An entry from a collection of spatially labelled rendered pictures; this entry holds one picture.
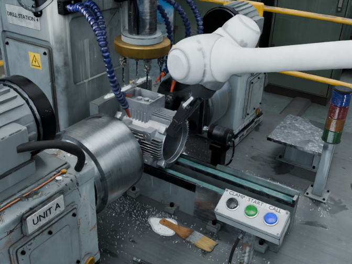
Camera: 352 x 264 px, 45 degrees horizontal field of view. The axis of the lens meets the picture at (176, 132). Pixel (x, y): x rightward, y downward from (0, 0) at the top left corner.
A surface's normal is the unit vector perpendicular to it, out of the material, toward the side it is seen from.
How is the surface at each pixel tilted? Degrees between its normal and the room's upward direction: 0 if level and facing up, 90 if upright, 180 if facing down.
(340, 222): 0
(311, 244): 0
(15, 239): 89
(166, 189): 90
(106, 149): 43
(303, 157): 90
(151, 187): 90
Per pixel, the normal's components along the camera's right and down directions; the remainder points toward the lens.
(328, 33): -0.52, 0.38
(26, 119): 0.80, -0.08
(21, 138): 0.85, 0.28
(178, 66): -0.73, 0.25
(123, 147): 0.69, -0.34
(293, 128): 0.04, -0.88
